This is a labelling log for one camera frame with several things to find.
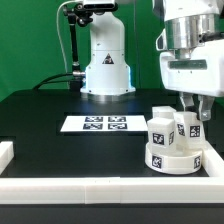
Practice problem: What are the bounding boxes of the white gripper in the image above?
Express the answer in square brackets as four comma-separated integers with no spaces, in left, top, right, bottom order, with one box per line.
[156,30,224,121]

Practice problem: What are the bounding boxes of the white round stool seat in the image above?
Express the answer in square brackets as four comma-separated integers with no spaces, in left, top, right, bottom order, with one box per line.
[145,143,202,175]

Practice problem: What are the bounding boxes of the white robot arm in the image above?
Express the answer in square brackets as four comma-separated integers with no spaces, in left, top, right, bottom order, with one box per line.
[82,0,224,121]

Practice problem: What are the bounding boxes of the white U-shaped fence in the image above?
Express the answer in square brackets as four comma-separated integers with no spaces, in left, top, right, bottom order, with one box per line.
[0,146,224,204]

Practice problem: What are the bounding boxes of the white marker base plate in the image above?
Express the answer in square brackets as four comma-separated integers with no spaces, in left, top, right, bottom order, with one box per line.
[61,115,147,133]

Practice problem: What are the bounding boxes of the camera on mount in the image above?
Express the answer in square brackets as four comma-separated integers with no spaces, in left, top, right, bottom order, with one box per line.
[83,0,117,11]

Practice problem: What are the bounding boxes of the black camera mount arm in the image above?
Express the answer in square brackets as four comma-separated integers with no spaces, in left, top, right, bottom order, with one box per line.
[63,3,93,91]

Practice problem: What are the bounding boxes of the black cables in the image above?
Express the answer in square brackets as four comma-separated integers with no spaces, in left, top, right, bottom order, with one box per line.
[32,72,78,90]

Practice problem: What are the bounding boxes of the white cable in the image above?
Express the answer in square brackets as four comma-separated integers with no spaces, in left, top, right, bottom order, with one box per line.
[55,0,78,73]

